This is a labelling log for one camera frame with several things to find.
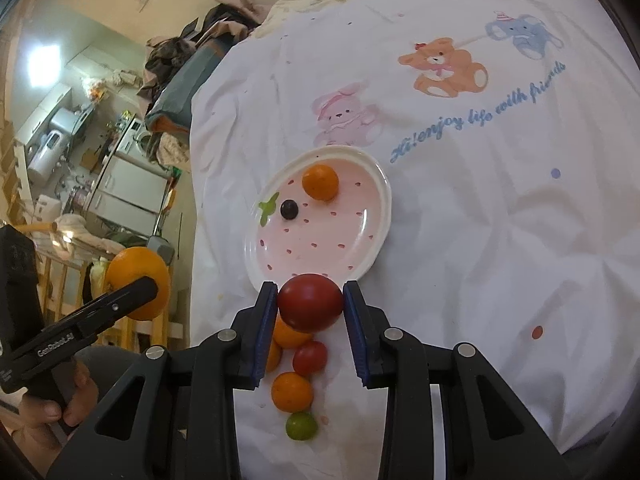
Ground small mandarin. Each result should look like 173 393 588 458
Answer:
272 315 314 350
271 372 314 414
302 164 340 202

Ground large smooth orange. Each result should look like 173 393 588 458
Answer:
266 340 283 373

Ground large orange with stem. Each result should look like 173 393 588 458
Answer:
103 247 171 321

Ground green cherry tomato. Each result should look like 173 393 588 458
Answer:
285 412 319 441

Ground red cherry tomato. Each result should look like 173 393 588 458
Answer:
292 340 329 377
278 273 344 334

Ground dark purple grape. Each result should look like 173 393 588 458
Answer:
280 198 299 221

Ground person's left hand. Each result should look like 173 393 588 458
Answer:
12 361 99 474

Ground wooden yellow rack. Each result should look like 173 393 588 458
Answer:
16 222 186 351

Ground white kitchen cabinets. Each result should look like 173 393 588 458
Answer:
85 155 170 237

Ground white water heater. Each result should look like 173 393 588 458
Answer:
27 130 70 186

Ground white washing machine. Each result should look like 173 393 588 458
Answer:
115 118 151 160

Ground green broom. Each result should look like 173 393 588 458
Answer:
154 167 182 236

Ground pink strawberry ceramic plate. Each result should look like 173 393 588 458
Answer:
244 145 393 289

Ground pile of clothes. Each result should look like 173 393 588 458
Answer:
137 0 269 167

